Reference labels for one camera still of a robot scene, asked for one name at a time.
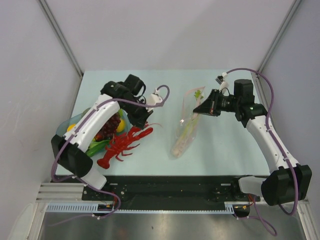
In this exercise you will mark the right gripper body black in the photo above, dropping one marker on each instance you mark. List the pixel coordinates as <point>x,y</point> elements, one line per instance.
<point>226,104</point>

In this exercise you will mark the clear zip top bag pink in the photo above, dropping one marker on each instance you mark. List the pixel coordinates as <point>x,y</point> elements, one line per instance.
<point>187,125</point>

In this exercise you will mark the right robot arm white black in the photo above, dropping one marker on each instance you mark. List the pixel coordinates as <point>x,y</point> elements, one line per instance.
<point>288,180</point>

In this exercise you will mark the white slotted cable duct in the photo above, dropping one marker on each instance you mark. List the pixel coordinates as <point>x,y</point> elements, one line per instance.
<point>105,208</point>

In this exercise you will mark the aluminium frame post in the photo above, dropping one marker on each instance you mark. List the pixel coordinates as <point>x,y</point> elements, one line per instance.
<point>292,11</point>
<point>60,36</point>

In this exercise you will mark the aluminium frame post left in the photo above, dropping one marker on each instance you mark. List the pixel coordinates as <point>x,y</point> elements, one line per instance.
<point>60,36</point>

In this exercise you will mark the aluminium frame post right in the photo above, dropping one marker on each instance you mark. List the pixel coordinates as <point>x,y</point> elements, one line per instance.
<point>292,11</point>

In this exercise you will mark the green leafy vegetable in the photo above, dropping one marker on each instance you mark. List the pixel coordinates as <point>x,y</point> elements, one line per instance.
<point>95,147</point>

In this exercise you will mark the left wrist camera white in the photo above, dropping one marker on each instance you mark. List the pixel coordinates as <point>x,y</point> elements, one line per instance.
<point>154,99</point>

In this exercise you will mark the green celery stalks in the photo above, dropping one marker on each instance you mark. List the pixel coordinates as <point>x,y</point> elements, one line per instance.
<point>186,130</point>

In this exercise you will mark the yellow lemon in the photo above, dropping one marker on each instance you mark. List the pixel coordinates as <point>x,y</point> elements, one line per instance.
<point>121,127</point>

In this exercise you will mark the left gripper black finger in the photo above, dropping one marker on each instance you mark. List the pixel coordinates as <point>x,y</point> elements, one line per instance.
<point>138,123</point>
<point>146,122</point>

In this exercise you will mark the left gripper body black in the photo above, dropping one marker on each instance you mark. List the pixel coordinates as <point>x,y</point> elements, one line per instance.
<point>134,110</point>

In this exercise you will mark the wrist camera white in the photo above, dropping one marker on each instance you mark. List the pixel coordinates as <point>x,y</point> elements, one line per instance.
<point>221,80</point>
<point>154,99</point>

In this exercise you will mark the red plastic lobster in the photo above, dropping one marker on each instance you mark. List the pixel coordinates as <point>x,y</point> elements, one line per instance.
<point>120,143</point>

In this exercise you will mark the dark red grape bunch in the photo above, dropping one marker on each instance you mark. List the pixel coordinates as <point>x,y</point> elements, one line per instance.
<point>110,127</point>

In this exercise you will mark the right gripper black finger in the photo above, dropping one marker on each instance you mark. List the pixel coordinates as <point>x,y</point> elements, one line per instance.
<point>202,110</point>
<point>209,101</point>

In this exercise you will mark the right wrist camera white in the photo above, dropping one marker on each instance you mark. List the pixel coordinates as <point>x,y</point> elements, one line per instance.
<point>221,80</point>

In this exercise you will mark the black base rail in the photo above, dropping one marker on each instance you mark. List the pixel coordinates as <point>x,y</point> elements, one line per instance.
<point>178,192</point>

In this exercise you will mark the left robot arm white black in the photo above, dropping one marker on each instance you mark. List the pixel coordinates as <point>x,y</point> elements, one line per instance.
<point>70,149</point>

